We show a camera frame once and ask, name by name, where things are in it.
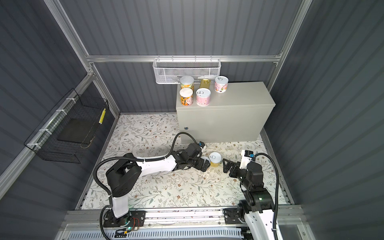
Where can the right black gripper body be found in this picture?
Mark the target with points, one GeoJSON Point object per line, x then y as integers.
{"type": "Point", "coordinates": [237, 172]}

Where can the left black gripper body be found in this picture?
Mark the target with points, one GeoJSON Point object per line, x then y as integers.
{"type": "Point", "coordinates": [198, 163]}

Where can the pink ring-pull can front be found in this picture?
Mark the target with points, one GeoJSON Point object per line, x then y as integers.
{"type": "Point", "coordinates": [203, 97]}

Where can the orange label plastic-lid can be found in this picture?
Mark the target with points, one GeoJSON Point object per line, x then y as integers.
{"type": "Point", "coordinates": [186, 95]}

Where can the gold rectangular tin can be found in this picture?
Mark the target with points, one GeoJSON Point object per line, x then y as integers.
{"type": "Point", "coordinates": [205, 84]}

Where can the pink label can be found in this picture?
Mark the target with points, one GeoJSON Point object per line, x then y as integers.
{"type": "Point", "coordinates": [221, 84]}

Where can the green yellow plastic-lid can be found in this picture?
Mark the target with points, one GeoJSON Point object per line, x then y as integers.
{"type": "Point", "coordinates": [187, 82]}

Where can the salmon label can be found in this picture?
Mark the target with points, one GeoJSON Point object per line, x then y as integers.
{"type": "Point", "coordinates": [205, 158]}

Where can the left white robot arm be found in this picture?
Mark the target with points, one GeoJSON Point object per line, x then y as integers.
{"type": "Point", "coordinates": [123, 175]}

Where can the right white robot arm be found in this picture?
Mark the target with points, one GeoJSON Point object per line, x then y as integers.
{"type": "Point", "coordinates": [258, 210]}

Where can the beige metal cabinet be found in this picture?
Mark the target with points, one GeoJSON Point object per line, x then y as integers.
{"type": "Point", "coordinates": [237, 115]}

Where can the black pad in basket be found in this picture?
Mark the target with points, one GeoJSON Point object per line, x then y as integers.
{"type": "Point", "coordinates": [78, 131]}

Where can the yellow label ring-pull can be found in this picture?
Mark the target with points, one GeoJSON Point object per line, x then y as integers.
{"type": "Point", "coordinates": [215, 159]}

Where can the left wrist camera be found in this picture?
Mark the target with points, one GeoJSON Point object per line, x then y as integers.
{"type": "Point", "coordinates": [201, 145]}

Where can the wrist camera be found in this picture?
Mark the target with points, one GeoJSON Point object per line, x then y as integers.
{"type": "Point", "coordinates": [201, 145]}
{"type": "Point", "coordinates": [247, 157]}

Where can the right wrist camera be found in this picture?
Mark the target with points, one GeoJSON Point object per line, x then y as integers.
{"type": "Point", "coordinates": [247, 157]}

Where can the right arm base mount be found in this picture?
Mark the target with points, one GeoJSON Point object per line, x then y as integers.
{"type": "Point", "coordinates": [234, 216]}

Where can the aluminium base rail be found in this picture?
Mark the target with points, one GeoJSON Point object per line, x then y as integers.
{"type": "Point", "coordinates": [177, 217]}

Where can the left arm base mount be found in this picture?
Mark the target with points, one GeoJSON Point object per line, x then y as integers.
{"type": "Point", "coordinates": [131, 219]}

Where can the white wire basket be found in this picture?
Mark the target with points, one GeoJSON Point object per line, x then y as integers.
{"type": "Point", "coordinates": [170, 72]}

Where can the black wire basket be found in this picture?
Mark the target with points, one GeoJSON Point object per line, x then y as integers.
{"type": "Point", "coordinates": [43, 141]}

